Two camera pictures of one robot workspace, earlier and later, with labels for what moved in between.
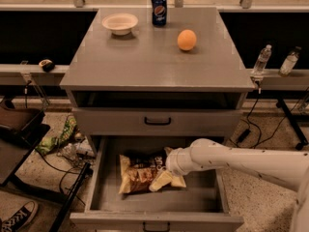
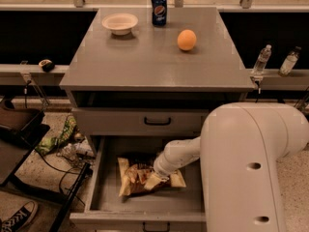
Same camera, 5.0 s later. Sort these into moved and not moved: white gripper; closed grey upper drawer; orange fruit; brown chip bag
Moved: white gripper
Not moved: brown chip bag; orange fruit; closed grey upper drawer
